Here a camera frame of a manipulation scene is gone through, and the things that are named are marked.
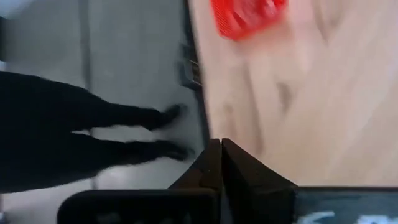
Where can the person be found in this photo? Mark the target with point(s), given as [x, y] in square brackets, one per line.
[46, 124]

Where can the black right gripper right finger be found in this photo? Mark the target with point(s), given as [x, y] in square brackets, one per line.
[248, 186]

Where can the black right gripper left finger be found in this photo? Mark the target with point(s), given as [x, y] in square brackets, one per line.
[205, 177]

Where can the orange plastic basket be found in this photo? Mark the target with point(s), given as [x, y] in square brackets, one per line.
[245, 18]

